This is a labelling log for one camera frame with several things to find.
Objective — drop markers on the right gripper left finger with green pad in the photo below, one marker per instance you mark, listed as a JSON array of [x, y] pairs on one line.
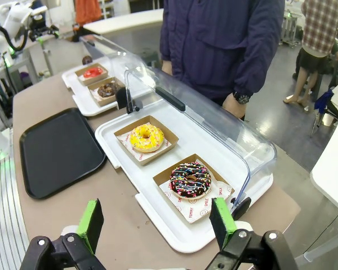
[[87, 225]]

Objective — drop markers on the dark brown round donut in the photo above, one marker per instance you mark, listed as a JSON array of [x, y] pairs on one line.
[[87, 60]]

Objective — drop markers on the black wristwatch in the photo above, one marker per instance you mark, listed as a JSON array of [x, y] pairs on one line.
[[241, 98]]

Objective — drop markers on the person right hand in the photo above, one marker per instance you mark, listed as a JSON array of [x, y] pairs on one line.
[[166, 67]]

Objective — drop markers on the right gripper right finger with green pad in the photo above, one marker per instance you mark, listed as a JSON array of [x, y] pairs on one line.
[[222, 222]]

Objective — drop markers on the large clear display case lid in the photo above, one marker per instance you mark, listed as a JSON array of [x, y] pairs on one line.
[[214, 126]]

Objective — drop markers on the cardboard tray under nut donut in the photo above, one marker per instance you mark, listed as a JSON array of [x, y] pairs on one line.
[[101, 101]]

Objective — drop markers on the person torso navy jacket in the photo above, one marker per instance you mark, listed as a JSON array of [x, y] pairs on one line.
[[219, 42]]

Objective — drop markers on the small white display case base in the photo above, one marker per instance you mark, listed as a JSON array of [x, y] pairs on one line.
[[84, 101]]

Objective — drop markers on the chocolate nut-topped donut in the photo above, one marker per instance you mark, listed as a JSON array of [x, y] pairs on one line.
[[107, 89]]

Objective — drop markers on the yellow frosted sprinkle donut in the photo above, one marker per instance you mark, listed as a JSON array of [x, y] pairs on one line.
[[146, 138]]

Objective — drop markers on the small clear display case lid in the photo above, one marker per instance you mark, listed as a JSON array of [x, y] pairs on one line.
[[112, 56]]

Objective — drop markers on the white black striped panel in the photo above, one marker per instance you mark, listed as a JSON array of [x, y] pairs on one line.
[[5, 219]]

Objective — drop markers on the blue folding chair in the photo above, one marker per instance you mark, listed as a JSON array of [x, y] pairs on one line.
[[325, 104]]

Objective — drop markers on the chocolate rainbow sprinkle donut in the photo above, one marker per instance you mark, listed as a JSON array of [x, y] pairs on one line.
[[190, 180]]

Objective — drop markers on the red glazed donut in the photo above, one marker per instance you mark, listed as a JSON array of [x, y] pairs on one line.
[[92, 72]]

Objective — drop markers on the printed paper under nut donut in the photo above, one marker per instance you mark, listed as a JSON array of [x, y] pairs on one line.
[[96, 95]]

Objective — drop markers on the white background counter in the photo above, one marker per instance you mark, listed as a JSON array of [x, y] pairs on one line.
[[124, 21]]

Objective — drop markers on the printed paper under sprinkle donut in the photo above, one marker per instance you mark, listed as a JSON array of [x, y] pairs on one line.
[[197, 208]]

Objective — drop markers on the large white display case base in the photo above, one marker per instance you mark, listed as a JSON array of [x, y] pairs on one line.
[[186, 146]]

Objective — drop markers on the white side table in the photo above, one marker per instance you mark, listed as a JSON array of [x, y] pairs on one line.
[[332, 168]]

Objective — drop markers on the printed paper under yellow donut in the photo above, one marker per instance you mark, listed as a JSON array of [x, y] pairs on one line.
[[128, 144]]

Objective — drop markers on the black plastic serving tray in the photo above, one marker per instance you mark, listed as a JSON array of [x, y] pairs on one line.
[[59, 152]]

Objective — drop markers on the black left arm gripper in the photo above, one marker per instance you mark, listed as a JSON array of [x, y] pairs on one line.
[[43, 30]]

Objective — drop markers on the person left hand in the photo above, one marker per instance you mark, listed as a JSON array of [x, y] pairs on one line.
[[233, 108]]

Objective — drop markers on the cardboard tray under yellow donut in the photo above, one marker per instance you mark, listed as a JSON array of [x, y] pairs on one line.
[[163, 132]]

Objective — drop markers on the bystander in plaid shirt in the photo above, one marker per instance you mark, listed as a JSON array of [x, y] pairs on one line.
[[318, 42]]

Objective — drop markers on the cardboard tray under red donut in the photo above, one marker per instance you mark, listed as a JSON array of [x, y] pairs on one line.
[[83, 80]]

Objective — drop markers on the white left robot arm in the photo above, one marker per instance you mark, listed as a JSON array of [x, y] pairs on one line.
[[11, 19]]

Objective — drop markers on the bystander in orange top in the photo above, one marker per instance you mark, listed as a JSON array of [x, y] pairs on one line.
[[87, 11]]

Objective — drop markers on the cardboard tray under sprinkle donut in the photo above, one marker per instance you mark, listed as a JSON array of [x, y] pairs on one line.
[[163, 177]]

